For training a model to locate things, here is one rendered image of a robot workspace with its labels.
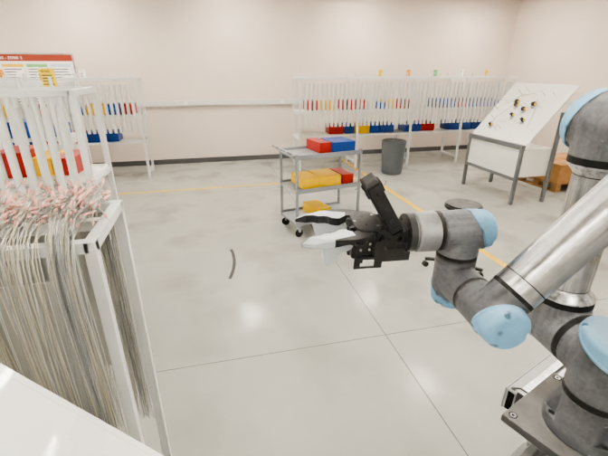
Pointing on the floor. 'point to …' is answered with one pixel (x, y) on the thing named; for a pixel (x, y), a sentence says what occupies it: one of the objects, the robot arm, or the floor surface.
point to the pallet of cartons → (559, 175)
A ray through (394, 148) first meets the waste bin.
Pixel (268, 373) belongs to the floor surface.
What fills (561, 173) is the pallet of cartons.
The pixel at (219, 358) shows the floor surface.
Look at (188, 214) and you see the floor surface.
